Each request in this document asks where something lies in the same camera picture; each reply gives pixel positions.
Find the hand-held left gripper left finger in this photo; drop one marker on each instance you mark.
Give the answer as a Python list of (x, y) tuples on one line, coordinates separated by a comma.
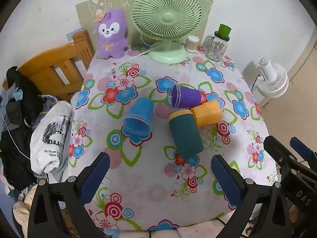
[(95, 176)]

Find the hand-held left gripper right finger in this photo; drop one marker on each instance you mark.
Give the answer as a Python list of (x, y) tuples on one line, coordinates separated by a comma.
[(227, 181)]

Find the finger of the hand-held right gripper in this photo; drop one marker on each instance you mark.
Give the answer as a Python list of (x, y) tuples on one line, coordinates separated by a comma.
[(279, 151), (301, 146)]

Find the teal plastic cup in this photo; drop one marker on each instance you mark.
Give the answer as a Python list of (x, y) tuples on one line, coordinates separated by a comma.
[(185, 136)]

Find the orange plastic cup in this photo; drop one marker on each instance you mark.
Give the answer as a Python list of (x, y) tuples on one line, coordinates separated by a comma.
[(208, 112)]

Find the blue plastic cup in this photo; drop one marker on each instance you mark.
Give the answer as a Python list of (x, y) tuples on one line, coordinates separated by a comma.
[(138, 114)]

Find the purple plastic cup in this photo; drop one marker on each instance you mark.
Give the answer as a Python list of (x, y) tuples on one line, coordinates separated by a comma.
[(188, 96)]

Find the floral tablecloth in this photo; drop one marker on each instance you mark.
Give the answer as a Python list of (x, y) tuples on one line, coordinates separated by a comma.
[(148, 191)]

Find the white printed t-shirt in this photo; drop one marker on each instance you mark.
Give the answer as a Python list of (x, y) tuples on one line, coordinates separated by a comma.
[(49, 133)]

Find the white floor fan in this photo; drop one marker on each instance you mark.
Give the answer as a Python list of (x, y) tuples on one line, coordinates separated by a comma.
[(272, 79)]

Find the black clothes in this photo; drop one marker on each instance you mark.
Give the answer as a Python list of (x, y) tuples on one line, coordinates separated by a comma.
[(22, 99)]

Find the wooden chair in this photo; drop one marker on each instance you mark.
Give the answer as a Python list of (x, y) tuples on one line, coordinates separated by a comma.
[(49, 67)]

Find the glass mug with green lid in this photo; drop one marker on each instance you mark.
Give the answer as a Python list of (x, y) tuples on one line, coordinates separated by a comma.
[(218, 47)]

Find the purple plush toy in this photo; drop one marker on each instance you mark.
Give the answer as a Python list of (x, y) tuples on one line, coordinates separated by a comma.
[(111, 42)]

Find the cotton swab container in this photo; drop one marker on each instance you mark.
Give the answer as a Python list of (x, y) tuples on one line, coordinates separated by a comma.
[(192, 44)]

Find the green desk fan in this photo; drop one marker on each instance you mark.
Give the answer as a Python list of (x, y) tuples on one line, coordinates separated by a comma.
[(168, 17)]

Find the beige printed wall cloth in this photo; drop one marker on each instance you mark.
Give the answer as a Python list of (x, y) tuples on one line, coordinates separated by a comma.
[(89, 10)]

